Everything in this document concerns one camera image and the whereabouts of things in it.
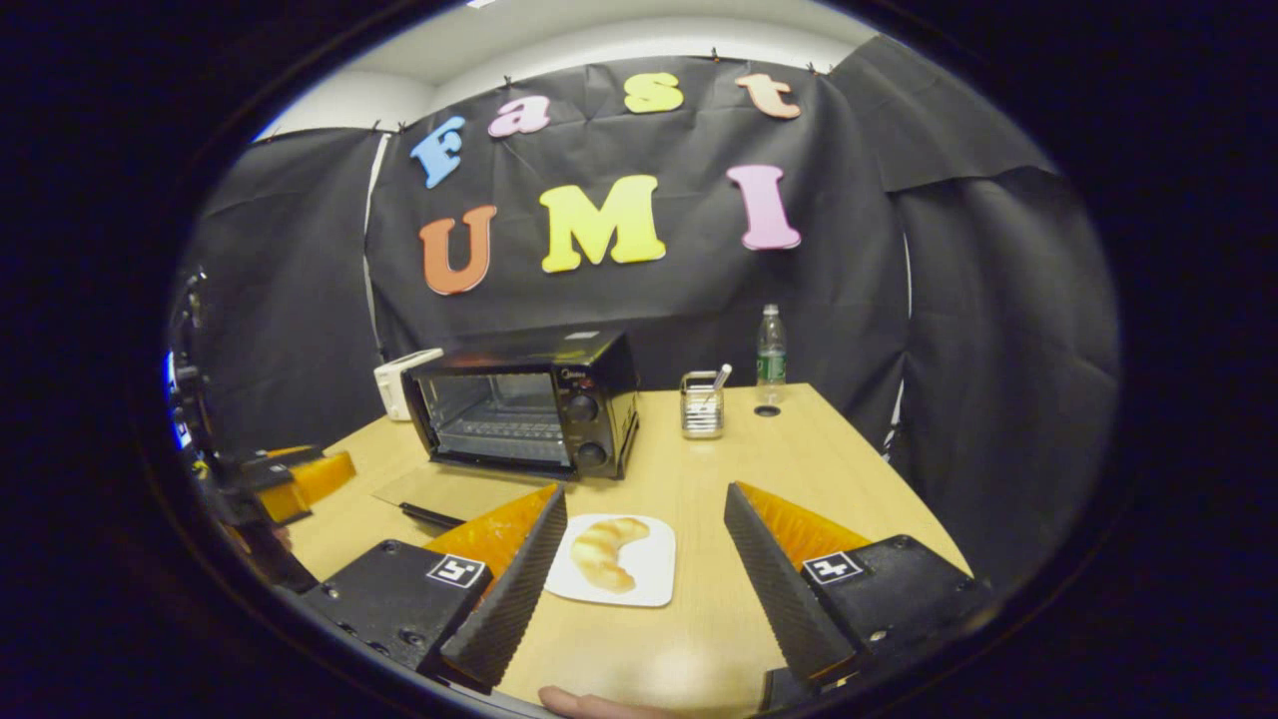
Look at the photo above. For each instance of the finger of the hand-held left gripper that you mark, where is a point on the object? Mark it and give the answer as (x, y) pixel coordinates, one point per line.
(319, 479)

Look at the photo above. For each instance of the black backdrop cloth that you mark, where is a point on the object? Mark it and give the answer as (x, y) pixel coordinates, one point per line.
(849, 250)

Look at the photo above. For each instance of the clear utensil holder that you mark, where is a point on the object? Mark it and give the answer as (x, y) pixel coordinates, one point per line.
(702, 414)

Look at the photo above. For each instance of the clear water bottle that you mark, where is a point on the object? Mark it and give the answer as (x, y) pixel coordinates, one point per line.
(771, 364)

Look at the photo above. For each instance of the white square plate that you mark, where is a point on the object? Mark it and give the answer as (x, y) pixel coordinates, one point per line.
(654, 569)

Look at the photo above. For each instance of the white toaster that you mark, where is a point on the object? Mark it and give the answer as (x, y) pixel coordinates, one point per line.
(391, 389)

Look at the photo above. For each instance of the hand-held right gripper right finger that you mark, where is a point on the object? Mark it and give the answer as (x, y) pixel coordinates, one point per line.
(774, 589)

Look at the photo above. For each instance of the golden croissant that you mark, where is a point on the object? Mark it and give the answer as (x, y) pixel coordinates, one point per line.
(604, 559)

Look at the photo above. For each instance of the white plastic spoon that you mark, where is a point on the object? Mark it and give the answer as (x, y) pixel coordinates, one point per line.
(720, 375)

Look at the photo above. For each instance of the black electric oven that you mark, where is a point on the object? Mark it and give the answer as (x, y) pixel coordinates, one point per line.
(589, 399)

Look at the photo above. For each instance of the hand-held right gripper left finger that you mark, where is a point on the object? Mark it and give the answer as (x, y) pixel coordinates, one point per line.
(514, 599)

